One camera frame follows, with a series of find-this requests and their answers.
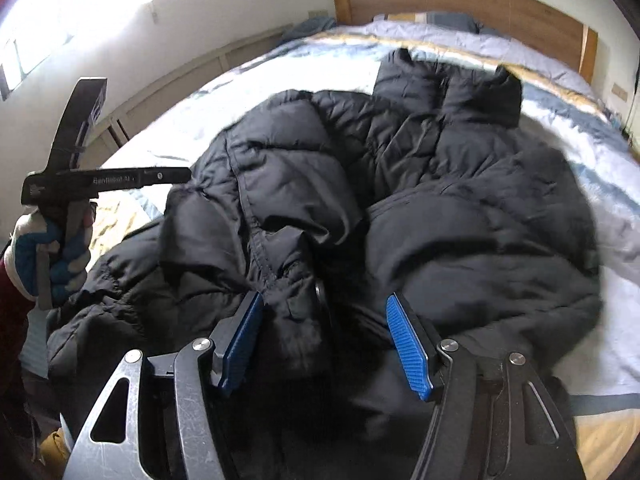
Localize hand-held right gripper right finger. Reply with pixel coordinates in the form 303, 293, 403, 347
385, 292, 588, 480

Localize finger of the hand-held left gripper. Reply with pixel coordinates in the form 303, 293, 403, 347
136, 166, 193, 188

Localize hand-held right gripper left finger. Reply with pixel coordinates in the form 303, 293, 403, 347
60, 290, 265, 480

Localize black puffer jacket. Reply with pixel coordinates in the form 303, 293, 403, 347
47, 47, 603, 480

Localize person's left forearm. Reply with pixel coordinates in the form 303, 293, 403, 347
0, 252, 38, 356

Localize person's left hand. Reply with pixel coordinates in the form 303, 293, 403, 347
10, 200, 97, 307

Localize beige bedside ledge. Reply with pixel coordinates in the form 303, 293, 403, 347
95, 25, 296, 161

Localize bright window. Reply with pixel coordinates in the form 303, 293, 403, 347
0, 0, 168, 103

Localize blue crumpled cloth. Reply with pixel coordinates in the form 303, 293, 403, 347
281, 16, 337, 44

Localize yellow cloth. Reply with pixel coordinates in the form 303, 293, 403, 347
39, 427, 77, 480

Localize bed with striped duvet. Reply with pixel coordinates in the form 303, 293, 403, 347
20, 12, 640, 480

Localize blue pillow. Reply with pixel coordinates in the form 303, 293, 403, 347
387, 10, 473, 26
465, 15, 502, 37

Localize wooden headboard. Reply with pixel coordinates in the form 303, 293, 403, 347
330, 0, 599, 86

